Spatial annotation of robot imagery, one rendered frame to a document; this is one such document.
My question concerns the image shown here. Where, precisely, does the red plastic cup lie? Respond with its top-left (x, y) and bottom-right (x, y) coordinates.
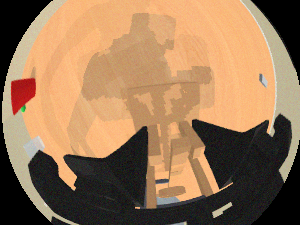
top-left (11, 77), bottom-right (36, 116)

